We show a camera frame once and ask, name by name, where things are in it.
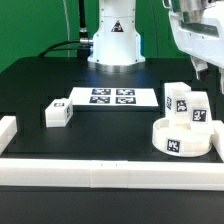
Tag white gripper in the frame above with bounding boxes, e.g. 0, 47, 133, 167
169, 6, 224, 94

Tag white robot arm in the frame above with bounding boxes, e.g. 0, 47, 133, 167
88, 0, 224, 93

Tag white marker sheet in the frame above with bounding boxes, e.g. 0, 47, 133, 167
69, 87, 159, 107

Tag white left fence bar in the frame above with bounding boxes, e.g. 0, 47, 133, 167
0, 116, 17, 155

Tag white front fence bar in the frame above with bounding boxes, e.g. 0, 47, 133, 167
0, 158, 224, 191

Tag black base cables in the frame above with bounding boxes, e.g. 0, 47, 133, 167
38, 0, 94, 61

